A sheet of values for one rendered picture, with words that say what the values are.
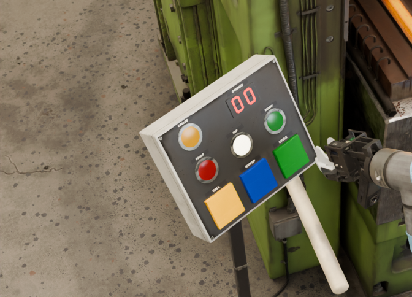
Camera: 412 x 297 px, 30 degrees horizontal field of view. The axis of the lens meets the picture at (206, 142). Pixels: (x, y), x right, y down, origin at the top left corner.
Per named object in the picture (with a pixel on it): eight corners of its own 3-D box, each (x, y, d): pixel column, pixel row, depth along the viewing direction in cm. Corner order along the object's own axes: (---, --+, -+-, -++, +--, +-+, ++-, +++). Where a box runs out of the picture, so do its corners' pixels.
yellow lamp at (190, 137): (203, 146, 163) (201, 132, 159) (182, 151, 162) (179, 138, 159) (200, 135, 165) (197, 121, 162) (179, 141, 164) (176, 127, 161)
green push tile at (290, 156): (310, 161, 178) (298, 133, 175) (286, 179, 175) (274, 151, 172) (305, 160, 179) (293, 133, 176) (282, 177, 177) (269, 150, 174)
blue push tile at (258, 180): (278, 185, 174) (266, 157, 172) (254, 204, 172) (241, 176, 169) (274, 183, 176) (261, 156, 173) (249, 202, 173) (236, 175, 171)
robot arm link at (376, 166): (417, 177, 147) (387, 199, 144) (400, 173, 151) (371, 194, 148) (406, 143, 145) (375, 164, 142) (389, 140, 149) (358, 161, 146)
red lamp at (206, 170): (220, 178, 166) (218, 165, 163) (199, 185, 165) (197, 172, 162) (216, 168, 168) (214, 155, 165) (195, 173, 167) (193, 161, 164)
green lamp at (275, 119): (287, 129, 173) (286, 116, 170) (267, 135, 173) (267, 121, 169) (282, 119, 175) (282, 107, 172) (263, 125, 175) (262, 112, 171)
